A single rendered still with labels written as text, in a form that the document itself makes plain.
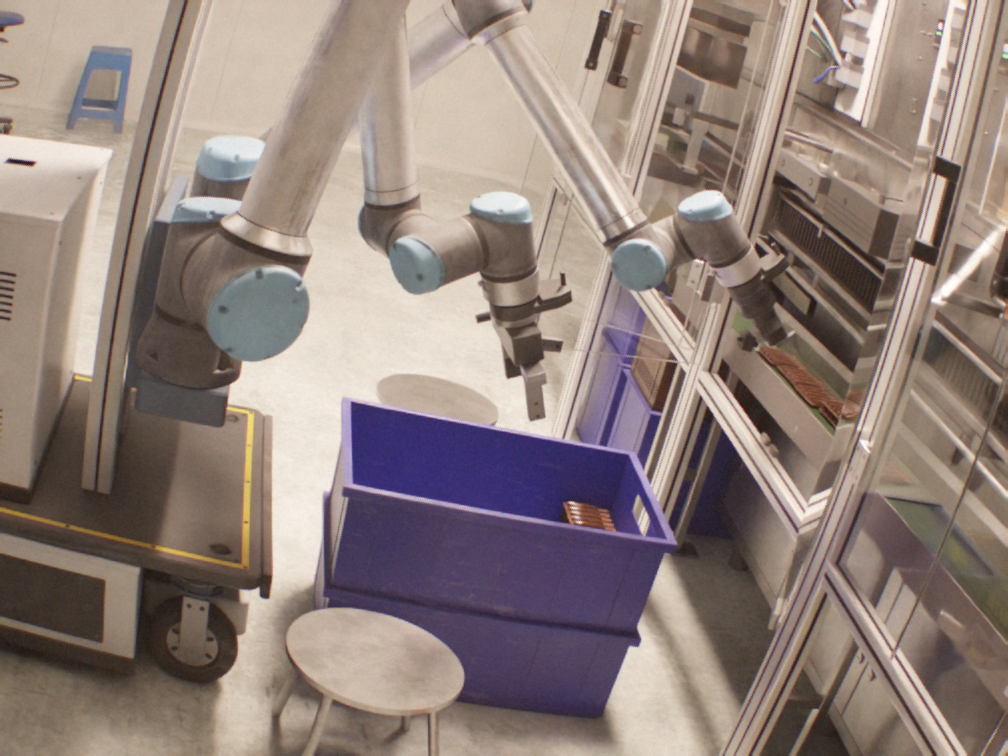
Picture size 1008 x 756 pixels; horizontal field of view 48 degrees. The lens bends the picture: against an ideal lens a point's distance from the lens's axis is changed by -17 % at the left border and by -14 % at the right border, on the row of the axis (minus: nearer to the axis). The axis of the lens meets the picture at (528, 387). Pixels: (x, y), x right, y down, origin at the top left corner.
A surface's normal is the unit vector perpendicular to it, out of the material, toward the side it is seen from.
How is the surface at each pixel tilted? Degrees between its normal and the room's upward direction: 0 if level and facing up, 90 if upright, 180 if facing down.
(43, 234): 90
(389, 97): 95
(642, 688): 0
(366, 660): 0
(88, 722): 0
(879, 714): 90
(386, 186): 101
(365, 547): 90
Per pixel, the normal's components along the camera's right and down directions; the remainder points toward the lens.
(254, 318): 0.50, 0.50
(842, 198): -0.96, -0.19
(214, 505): 0.26, -0.91
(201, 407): 0.16, 0.38
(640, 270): -0.22, 0.34
